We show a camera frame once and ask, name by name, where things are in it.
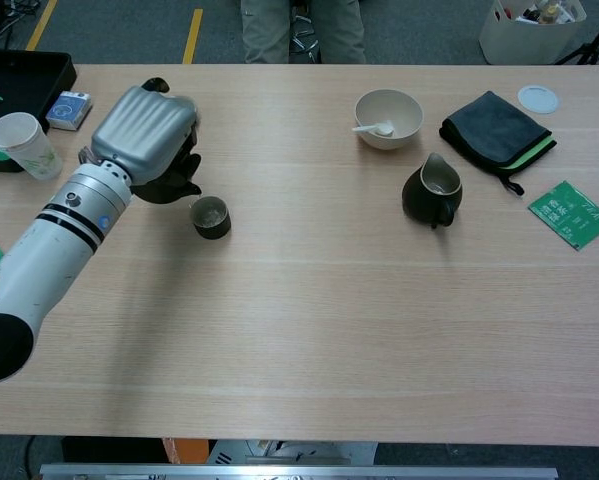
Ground orange panel under table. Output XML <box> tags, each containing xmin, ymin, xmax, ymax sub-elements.
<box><xmin>161</xmin><ymin>437</ymin><xmax>210</xmax><ymax>466</ymax></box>

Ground black cast iron teapot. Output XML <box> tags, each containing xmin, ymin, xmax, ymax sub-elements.
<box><xmin>131</xmin><ymin>149</ymin><xmax>204</xmax><ymax>205</ymax></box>

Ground aluminium rail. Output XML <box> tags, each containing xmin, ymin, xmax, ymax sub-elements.
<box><xmin>38</xmin><ymin>463</ymin><xmax>560</xmax><ymax>480</ymax></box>

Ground white plastic spoon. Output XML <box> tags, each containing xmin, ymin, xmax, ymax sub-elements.
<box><xmin>351</xmin><ymin>119</ymin><xmax>396</xmax><ymax>139</ymax></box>

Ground person legs khaki trousers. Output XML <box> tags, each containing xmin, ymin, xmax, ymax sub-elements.
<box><xmin>240</xmin><ymin>0</ymin><xmax>368</xmax><ymax>65</ymax></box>

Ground white round lid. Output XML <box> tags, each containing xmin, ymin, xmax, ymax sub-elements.
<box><xmin>517</xmin><ymin>84</ymin><xmax>561</xmax><ymax>115</ymax></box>

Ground dark brown pouring pitcher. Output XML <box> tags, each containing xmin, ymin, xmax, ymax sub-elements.
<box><xmin>401</xmin><ymin>152</ymin><xmax>464</xmax><ymax>230</ymax></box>

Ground folded grey cloth green trim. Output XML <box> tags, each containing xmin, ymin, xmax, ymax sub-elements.
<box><xmin>438</xmin><ymin>90</ymin><xmax>558</xmax><ymax>197</ymax></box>

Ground small cup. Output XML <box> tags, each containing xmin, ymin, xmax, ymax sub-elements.
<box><xmin>188</xmin><ymin>195</ymin><xmax>232</xmax><ymax>240</ymax></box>

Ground white paper cup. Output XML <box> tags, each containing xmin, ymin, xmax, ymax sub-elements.
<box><xmin>0</xmin><ymin>111</ymin><xmax>64</xmax><ymax>182</ymax></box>

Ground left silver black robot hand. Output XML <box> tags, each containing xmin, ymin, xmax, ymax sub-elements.
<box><xmin>89</xmin><ymin>77</ymin><xmax>203</xmax><ymax>184</ymax></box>

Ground black tray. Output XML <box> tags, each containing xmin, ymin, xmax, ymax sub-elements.
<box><xmin>0</xmin><ymin>48</ymin><xmax>78</xmax><ymax>174</ymax></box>

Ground black floor cables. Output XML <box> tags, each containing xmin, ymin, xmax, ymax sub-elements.
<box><xmin>0</xmin><ymin>0</ymin><xmax>43</xmax><ymax>44</ymax></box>

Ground black tripod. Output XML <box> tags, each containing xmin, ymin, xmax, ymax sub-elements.
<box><xmin>553</xmin><ymin>0</ymin><xmax>599</xmax><ymax>66</ymax></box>

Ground white robot base chassis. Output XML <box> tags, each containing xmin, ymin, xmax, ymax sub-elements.
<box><xmin>208</xmin><ymin>439</ymin><xmax>378</xmax><ymax>466</ymax></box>

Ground white storage bin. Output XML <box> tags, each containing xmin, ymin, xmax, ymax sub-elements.
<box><xmin>478</xmin><ymin>0</ymin><xmax>588</xmax><ymax>66</ymax></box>

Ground metal chair base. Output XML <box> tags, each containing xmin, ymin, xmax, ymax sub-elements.
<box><xmin>288</xmin><ymin>0</ymin><xmax>325</xmax><ymax>64</ymax></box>

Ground blue white small box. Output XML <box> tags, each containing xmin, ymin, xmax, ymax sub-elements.
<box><xmin>45</xmin><ymin>90</ymin><xmax>94</xmax><ymax>132</ymax></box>

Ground beige bowl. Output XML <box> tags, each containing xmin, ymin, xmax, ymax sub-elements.
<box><xmin>354</xmin><ymin>88</ymin><xmax>425</xmax><ymax>151</ymax></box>

